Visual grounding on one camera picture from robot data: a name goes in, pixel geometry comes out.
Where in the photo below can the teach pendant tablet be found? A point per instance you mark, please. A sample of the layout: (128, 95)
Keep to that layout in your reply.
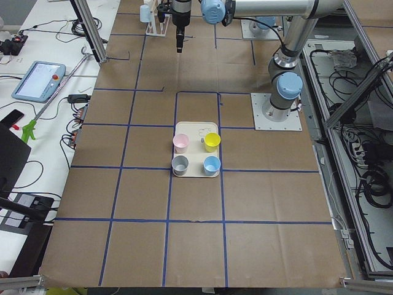
(40, 82)

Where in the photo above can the pink plastic cup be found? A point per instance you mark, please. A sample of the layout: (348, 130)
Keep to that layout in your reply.
(181, 143)

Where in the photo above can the light blue plastic cup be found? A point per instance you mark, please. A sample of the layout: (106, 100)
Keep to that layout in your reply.
(144, 13)

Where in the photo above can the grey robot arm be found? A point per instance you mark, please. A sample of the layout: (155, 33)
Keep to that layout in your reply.
(264, 22)
(305, 15)

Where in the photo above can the yellow plastic cup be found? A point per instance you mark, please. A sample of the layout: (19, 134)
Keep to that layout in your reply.
(212, 142)

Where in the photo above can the black smartphone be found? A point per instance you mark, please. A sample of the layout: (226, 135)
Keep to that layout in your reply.
(12, 118)

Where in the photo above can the aluminium frame post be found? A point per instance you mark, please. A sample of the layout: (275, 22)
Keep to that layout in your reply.
(85, 17)

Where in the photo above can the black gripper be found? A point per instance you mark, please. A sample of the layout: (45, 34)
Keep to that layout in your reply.
(180, 16)

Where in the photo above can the green handled reacher grabber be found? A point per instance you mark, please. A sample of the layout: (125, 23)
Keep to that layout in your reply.
(27, 130)

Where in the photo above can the black power adapter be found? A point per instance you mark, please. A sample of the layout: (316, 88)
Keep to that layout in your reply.
(78, 98)

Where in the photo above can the cream plastic tray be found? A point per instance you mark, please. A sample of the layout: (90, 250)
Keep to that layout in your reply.
(196, 153)

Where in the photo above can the black monitor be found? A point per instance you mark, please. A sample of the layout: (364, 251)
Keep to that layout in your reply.
(14, 155)

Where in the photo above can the white wire cup rack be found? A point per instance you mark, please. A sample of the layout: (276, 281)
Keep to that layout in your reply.
(154, 27)

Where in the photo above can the grey plastic cup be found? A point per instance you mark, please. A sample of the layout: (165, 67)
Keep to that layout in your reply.
(180, 165)

